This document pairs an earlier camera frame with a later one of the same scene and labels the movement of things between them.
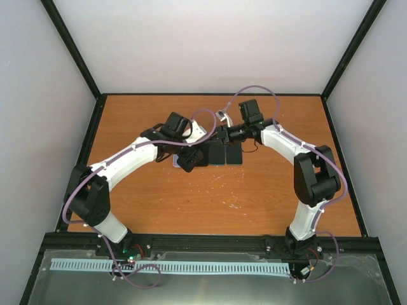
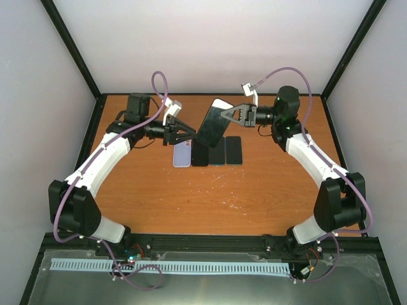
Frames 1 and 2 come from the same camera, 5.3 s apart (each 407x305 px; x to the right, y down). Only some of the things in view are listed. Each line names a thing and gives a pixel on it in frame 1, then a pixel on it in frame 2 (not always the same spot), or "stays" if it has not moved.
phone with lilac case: x=234 y=155 stays
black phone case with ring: x=205 y=161 stays
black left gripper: x=192 y=150 to x=170 y=133
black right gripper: x=222 y=133 to x=249 y=117
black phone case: x=188 y=161 to x=214 y=124
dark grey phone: x=216 y=154 stays
